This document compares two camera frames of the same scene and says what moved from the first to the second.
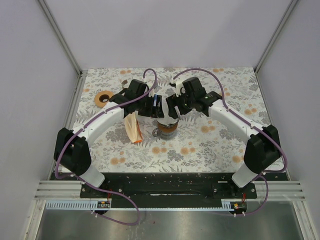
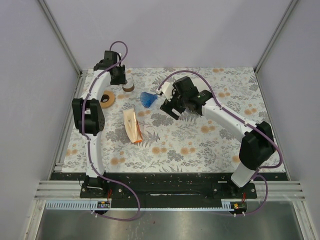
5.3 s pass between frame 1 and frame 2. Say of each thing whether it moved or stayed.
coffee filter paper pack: stayed
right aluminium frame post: stayed
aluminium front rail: stayed
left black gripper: moved
